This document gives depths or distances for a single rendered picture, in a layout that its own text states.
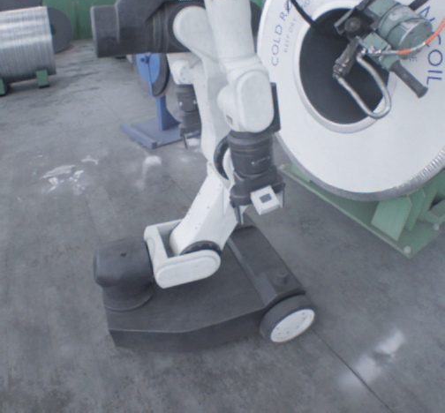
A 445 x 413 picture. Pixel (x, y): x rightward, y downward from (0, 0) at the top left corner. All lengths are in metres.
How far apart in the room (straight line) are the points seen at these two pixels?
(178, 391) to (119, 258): 0.45
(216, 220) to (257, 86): 0.49
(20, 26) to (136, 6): 5.04
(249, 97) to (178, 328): 0.68
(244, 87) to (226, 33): 0.09
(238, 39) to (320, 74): 1.20
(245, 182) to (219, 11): 0.33
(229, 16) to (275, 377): 0.98
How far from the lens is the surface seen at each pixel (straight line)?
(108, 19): 0.68
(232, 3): 0.52
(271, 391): 1.05
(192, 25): 0.67
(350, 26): 1.18
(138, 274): 0.93
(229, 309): 0.99
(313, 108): 1.54
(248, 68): 0.52
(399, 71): 1.05
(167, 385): 1.06
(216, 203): 0.87
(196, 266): 0.93
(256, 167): 0.60
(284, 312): 0.97
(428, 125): 1.21
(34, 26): 5.65
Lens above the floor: 0.96
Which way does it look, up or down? 32 degrees down
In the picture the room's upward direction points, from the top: straight up
